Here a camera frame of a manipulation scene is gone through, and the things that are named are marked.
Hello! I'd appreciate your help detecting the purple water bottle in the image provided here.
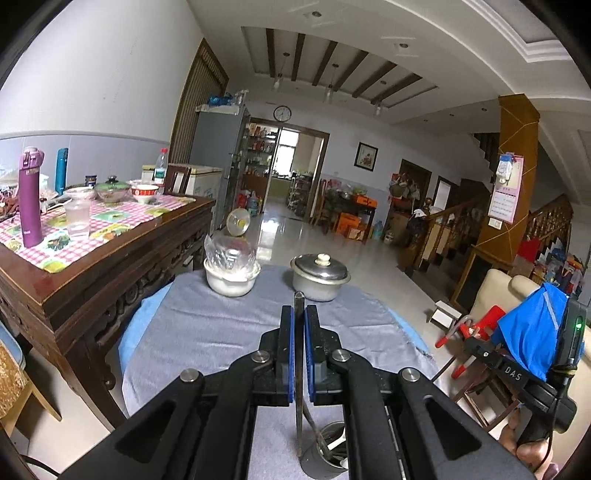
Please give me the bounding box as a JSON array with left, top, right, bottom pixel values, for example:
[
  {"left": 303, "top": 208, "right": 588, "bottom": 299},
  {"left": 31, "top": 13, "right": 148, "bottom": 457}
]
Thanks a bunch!
[{"left": 18, "top": 147, "right": 44, "bottom": 248}]

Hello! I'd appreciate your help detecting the white bowl with plastic bag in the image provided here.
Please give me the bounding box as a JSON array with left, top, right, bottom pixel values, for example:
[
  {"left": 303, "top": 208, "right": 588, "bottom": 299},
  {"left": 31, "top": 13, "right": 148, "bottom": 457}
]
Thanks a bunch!
[{"left": 204, "top": 235, "right": 260, "bottom": 298}]

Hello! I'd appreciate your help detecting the dark chopstick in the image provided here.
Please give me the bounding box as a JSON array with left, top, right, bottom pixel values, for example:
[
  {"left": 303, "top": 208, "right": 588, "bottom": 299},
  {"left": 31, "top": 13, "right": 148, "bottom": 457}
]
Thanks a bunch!
[{"left": 294, "top": 291, "right": 305, "bottom": 458}]

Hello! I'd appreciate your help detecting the pink wall calendar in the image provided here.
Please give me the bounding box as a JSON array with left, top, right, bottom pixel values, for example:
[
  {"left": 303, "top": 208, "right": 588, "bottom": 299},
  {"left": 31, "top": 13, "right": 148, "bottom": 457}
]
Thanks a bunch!
[{"left": 488, "top": 153, "right": 524, "bottom": 224}]

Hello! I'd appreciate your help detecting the grey table cloth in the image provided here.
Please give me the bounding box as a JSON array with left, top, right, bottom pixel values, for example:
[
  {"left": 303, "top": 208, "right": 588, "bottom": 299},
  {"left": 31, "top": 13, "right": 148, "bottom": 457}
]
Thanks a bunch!
[{"left": 120, "top": 264, "right": 440, "bottom": 480}]

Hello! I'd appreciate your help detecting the person's right hand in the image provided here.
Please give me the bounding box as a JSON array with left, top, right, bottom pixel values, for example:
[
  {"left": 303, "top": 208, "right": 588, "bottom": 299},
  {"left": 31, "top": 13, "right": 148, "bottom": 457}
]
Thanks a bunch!
[{"left": 499, "top": 408, "right": 560, "bottom": 480}]

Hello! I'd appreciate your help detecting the white chest freezer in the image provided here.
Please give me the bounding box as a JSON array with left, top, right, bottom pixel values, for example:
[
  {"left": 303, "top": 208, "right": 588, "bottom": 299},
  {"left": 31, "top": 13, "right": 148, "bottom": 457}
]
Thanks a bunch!
[{"left": 172, "top": 164, "right": 222, "bottom": 200}]

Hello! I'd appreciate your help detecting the grey refrigerator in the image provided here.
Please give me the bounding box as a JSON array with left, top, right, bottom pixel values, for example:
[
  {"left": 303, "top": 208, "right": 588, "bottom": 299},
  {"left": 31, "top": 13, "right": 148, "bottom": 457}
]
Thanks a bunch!
[{"left": 189, "top": 104, "right": 250, "bottom": 230}]

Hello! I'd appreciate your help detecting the orange cardboard box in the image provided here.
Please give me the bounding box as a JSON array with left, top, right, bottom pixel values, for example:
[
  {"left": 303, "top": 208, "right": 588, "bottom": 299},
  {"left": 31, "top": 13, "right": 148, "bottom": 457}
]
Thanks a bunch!
[{"left": 335, "top": 212, "right": 366, "bottom": 241}]

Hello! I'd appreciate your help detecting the glass lidded bowl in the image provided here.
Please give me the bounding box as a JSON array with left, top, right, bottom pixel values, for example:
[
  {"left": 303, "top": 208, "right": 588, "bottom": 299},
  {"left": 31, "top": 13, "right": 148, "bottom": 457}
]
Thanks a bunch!
[{"left": 94, "top": 175, "right": 130, "bottom": 203}]

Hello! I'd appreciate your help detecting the round wall clock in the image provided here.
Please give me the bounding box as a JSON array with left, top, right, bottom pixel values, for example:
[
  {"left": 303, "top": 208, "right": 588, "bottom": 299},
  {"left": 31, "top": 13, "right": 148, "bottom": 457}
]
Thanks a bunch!
[{"left": 273, "top": 105, "right": 293, "bottom": 123}]

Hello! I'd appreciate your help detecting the dark wooden chair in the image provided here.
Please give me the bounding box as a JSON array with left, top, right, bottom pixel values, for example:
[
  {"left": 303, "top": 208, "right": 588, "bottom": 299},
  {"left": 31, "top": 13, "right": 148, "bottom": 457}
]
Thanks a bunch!
[{"left": 433, "top": 355, "right": 520, "bottom": 433}]

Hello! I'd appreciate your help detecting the blue under cloth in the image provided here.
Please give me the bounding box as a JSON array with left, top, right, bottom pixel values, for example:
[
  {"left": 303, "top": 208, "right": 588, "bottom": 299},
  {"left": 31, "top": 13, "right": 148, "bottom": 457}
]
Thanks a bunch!
[{"left": 115, "top": 281, "right": 433, "bottom": 375}]

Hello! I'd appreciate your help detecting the teal thermos bottle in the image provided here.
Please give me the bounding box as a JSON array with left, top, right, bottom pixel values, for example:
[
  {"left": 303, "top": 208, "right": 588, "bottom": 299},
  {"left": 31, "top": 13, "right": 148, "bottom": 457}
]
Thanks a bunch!
[{"left": 54, "top": 147, "right": 69, "bottom": 196}]

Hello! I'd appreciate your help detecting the checkered pink table cover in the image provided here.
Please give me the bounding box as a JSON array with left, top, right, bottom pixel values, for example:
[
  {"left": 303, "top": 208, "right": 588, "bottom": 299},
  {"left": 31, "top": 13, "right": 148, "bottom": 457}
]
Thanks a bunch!
[{"left": 0, "top": 191, "right": 198, "bottom": 274}]

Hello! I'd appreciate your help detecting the clear plastic drink bottle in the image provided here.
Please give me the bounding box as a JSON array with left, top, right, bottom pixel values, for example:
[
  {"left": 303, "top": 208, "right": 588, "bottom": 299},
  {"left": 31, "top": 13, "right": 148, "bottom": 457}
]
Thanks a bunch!
[{"left": 153, "top": 148, "right": 168, "bottom": 186}]

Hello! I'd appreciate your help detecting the blue water jug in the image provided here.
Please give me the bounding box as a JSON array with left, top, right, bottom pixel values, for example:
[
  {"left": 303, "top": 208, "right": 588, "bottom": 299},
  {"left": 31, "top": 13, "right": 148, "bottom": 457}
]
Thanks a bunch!
[{"left": 372, "top": 221, "right": 384, "bottom": 240}]

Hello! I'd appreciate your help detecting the dark metal utensil cup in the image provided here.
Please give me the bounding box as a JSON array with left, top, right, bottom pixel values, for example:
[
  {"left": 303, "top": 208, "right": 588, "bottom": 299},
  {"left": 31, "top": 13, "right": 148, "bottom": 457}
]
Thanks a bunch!
[{"left": 300, "top": 421, "right": 349, "bottom": 479}]

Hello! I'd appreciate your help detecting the dark carved wooden sideboard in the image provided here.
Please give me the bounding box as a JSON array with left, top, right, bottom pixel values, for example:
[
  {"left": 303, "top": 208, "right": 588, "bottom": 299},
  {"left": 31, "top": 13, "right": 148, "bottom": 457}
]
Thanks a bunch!
[{"left": 1, "top": 196, "right": 214, "bottom": 430}]

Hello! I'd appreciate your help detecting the aluminium pot with lid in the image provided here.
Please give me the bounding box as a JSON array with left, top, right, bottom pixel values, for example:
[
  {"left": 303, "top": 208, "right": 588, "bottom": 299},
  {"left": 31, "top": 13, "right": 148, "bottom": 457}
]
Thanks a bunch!
[{"left": 290, "top": 253, "right": 351, "bottom": 302}]

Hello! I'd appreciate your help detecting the red patterned white bowl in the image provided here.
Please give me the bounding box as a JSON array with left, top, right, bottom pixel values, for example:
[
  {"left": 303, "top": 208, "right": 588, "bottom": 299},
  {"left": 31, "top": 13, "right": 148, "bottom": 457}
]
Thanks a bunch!
[{"left": 130, "top": 183, "right": 159, "bottom": 204}]

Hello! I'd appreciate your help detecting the blue jacket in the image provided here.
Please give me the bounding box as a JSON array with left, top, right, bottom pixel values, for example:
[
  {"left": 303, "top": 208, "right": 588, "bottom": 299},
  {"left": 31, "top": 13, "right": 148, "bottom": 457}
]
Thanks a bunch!
[{"left": 491, "top": 283, "right": 568, "bottom": 381}]

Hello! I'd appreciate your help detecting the small white step stool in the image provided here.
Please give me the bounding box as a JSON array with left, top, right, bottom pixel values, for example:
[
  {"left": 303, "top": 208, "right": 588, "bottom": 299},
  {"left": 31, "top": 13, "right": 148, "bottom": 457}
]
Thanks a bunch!
[{"left": 428, "top": 300, "right": 463, "bottom": 331}]

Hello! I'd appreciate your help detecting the wooden column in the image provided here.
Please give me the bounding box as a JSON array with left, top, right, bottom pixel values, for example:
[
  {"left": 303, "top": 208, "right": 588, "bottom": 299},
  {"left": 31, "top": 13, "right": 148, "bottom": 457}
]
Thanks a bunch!
[{"left": 450, "top": 94, "right": 541, "bottom": 305}]

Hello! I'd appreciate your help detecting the wooden stair railing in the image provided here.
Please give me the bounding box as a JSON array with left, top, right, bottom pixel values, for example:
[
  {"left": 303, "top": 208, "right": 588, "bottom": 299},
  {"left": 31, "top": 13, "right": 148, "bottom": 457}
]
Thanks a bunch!
[{"left": 405, "top": 194, "right": 574, "bottom": 271}]

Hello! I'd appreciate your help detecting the framed wall picture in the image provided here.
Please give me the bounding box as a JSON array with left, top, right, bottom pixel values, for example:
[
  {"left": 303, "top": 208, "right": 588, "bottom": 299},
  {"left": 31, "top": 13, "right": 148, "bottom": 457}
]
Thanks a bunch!
[{"left": 353, "top": 142, "right": 379, "bottom": 172}]

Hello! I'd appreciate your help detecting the small yellow desk fan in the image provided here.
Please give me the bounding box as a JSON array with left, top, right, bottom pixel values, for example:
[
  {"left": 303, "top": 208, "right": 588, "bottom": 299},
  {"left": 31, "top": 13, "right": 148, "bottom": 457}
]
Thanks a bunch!
[{"left": 225, "top": 208, "right": 252, "bottom": 237}]

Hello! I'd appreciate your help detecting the clear glass jar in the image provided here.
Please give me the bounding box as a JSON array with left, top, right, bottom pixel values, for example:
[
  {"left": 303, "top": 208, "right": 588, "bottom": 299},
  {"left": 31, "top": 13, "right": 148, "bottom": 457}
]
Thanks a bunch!
[{"left": 64, "top": 200, "right": 91, "bottom": 238}]

